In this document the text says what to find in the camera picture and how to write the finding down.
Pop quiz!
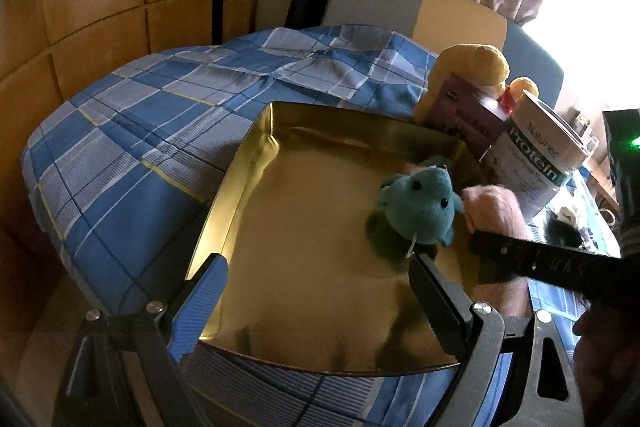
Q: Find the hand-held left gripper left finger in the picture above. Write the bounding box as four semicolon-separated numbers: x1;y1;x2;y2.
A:
52;253;229;427

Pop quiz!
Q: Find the clear plastic organizer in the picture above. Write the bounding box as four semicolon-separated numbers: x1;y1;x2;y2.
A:
572;111;599;148

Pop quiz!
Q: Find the blue plaid blanket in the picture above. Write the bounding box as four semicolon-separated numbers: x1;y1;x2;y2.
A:
20;23;626;427

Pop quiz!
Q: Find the person's right hand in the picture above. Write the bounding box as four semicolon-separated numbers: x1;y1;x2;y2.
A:
572;302;640;427

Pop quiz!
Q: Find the yellow plush toy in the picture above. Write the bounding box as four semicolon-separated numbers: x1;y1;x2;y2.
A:
415;44;541;128

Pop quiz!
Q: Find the gold metal tray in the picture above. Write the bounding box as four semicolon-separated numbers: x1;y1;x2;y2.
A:
185;101;493;378

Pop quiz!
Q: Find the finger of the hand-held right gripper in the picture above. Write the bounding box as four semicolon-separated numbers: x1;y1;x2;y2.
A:
467;229;640;305

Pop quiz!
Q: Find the pink fuzzy sock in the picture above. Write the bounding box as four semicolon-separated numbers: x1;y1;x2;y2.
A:
460;186;532;318

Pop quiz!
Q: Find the wooden wardrobe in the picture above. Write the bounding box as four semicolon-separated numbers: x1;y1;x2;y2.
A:
0;0;271;427

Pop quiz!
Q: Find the white powder can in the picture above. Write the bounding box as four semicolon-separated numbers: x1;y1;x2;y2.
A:
482;91;593;220

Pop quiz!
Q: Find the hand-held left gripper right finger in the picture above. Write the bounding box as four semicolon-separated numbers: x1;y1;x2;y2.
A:
407;252;586;427

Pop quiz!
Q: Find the teal plush toy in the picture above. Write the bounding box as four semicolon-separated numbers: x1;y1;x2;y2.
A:
367;155;463;270

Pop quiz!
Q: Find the purple cardboard box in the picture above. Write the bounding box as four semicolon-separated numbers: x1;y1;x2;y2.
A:
422;73;511;158

